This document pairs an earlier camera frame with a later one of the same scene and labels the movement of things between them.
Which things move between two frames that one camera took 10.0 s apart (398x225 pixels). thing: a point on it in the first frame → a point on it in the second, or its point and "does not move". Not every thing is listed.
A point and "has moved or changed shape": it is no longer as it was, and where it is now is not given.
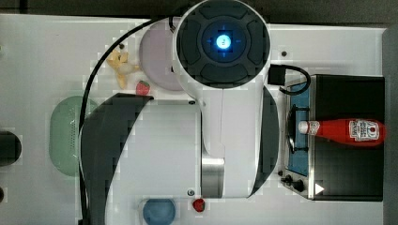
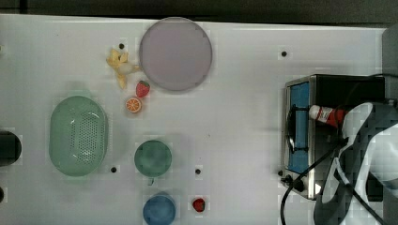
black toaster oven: (324, 170) does not move
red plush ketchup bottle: (363, 132) has moved or changed shape
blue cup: (159, 212) does not move
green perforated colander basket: (64, 132) does not move
